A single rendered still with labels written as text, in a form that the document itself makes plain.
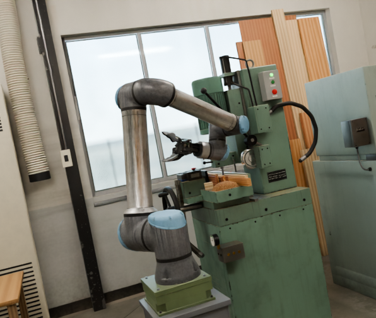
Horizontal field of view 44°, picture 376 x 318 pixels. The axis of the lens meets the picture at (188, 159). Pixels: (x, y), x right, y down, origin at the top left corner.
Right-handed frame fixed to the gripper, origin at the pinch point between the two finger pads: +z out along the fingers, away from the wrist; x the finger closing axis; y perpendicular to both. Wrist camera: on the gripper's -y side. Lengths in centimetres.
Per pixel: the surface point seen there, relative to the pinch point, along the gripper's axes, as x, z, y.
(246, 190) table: 20, -47, 6
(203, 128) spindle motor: -16.9, -32.1, -13.5
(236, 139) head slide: -11, -50, -8
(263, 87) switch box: -39, -59, 8
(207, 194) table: 20.9, -32.1, -10.3
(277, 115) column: -25, -72, 3
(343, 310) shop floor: 85, -127, -13
